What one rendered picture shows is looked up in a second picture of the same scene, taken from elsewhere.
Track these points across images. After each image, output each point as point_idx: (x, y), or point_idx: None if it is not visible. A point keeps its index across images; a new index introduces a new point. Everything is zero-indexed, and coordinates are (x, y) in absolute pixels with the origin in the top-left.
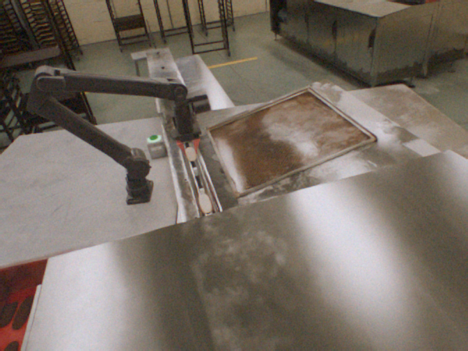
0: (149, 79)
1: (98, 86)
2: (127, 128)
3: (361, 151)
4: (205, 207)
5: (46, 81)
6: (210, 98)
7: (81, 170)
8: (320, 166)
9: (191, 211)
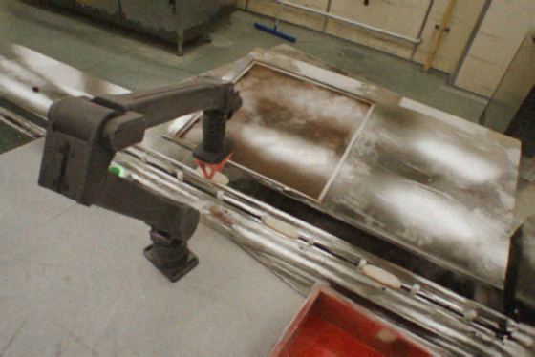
0: (201, 84)
1: (162, 113)
2: (3, 173)
3: (375, 118)
4: (292, 232)
5: (124, 130)
6: (91, 92)
7: (10, 272)
8: (358, 142)
9: (285, 244)
